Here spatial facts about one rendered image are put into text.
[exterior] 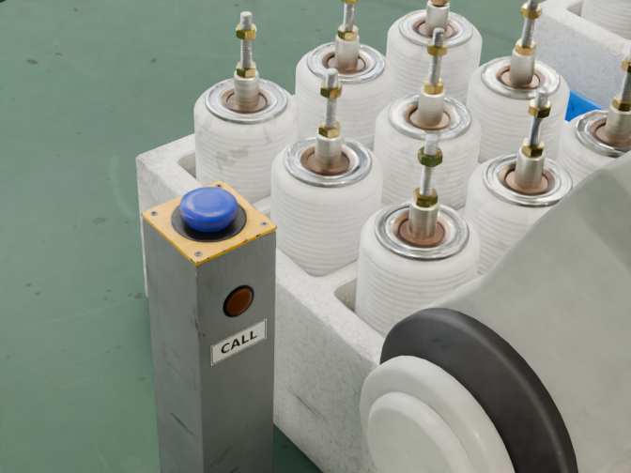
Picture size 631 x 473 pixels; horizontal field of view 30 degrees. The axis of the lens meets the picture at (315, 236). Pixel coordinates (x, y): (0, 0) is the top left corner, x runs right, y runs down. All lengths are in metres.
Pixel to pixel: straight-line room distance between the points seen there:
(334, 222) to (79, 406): 0.32
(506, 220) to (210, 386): 0.28
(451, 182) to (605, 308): 0.52
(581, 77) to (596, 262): 0.89
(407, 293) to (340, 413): 0.14
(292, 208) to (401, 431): 0.39
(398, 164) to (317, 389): 0.21
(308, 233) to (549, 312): 0.44
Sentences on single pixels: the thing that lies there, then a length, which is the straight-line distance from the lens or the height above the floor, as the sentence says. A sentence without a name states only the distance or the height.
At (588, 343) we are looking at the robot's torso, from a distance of 0.57.
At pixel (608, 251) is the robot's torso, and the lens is 0.54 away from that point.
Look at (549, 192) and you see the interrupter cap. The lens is 0.99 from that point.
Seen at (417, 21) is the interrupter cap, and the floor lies 0.25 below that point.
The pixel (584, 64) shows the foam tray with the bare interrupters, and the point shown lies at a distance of 1.42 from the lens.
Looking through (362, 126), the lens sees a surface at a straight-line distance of 1.13.
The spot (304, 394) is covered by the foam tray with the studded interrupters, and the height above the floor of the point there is 0.08.
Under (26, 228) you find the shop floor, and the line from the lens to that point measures 1.36.
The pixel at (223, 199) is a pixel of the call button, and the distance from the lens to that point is 0.83.
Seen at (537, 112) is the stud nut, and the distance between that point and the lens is 0.96.
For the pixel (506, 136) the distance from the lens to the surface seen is 1.13.
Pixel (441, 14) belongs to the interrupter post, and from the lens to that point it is 1.20.
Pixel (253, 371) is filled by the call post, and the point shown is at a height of 0.18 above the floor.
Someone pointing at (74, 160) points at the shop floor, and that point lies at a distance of 1.46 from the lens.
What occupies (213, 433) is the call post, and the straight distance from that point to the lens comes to 0.92.
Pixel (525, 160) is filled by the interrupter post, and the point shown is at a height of 0.28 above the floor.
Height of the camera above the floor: 0.82
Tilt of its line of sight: 38 degrees down
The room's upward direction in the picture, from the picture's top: 2 degrees clockwise
